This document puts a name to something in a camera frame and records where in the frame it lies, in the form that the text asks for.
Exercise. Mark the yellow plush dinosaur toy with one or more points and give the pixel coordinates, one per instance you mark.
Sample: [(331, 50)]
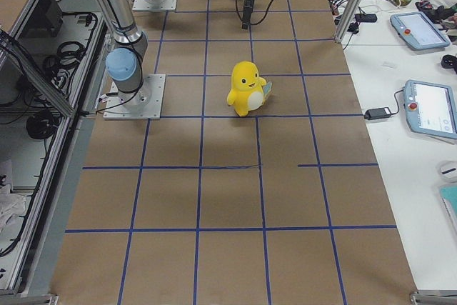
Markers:
[(249, 90)]

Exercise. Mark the black power adapter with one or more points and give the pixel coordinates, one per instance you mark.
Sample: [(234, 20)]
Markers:
[(377, 113)]

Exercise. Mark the upper teach pendant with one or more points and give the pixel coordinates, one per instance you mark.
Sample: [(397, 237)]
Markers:
[(418, 31)]

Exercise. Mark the teach pendant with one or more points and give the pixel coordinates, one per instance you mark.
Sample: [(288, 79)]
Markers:
[(418, 31), (430, 109)]

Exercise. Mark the lower teach pendant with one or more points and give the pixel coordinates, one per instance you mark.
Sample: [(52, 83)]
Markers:
[(430, 109)]

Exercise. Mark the metal side rack frame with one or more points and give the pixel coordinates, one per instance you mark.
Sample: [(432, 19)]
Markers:
[(35, 128)]

